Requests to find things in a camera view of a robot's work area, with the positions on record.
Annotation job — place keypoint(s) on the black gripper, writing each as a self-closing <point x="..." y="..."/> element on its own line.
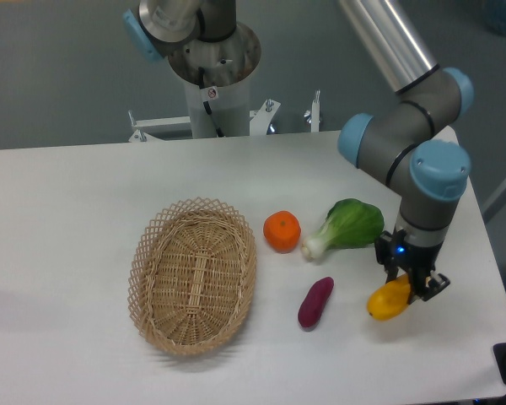
<point x="395" y="251"/>

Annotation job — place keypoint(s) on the yellow mango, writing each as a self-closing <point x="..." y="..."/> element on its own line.
<point x="390" y="300"/>

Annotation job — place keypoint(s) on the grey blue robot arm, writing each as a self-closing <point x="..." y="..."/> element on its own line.
<point x="400" y="149"/>

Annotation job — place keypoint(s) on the green bok choy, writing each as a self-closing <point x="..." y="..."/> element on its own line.
<point x="350" y="223"/>

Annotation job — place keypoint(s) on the purple sweet potato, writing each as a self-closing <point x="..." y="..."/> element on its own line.
<point x="313" y="305"/>

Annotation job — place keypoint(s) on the orange tangerine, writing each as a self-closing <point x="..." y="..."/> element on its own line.
<point x="282" y="231"/>

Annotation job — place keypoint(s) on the woven wicker basket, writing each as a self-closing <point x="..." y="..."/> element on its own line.
<point x="193" y="277"/>

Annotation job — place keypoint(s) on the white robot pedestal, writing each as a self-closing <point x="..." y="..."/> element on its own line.
<point x="218" y="72"/>

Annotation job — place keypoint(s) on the white metal frame bracket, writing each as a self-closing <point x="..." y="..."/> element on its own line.
<point x="207" y="122"/>

